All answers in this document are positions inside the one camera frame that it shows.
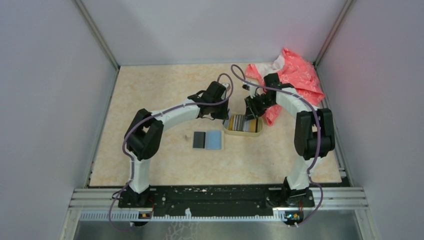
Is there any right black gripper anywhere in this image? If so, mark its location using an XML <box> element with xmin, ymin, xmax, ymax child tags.
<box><xmin>244</xmin><ymin>92</ymin><xmax>276</xmax><ymax>122</ymax></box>

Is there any beige tray of cards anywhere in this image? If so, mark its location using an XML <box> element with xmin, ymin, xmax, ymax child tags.
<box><xmin>222</xmin><ymin>113</ymin><xmax>264</xmax><ymax>137</ymax></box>

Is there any beige card holder wallet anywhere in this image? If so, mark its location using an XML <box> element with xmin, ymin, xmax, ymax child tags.
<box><xmin>191</xmin><ymin>130</ymin><xmax>224</xmax><ymax>151</ymax></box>

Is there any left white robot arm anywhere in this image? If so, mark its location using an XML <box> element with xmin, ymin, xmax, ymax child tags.
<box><xmin>122</xmin><ymin>80</ymin><xmax>234</xmax><ymax>207</ymax></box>

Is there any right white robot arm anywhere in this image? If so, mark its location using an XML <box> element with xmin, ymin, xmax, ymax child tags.
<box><xmin>243</xmin><ymin>73</ymin><xmax>336</xmax><ymax>206</ymax></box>

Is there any pink crumpled cloth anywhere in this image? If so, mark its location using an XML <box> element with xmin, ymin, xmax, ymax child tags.
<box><xmin>245</xmin><ymin>48</ymin><xmax>325</xmax><ymax>126</ymax></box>

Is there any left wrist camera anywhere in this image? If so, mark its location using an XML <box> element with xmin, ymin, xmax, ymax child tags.
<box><xmin>222</xmin><ymin>82</ymin><xmax>231</xmax><ymax>91</ymax></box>

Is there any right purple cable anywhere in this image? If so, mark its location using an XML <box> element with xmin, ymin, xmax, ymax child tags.
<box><xmin>230</xmin><ymin>64</ymin><xmax>324</xmax><ymax>227</ymax></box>

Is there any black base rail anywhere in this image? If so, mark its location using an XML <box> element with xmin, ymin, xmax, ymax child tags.
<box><xmin>117</xmin><ymin>184</ymin><xmax>315</xmax><ymax>217</ymax></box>

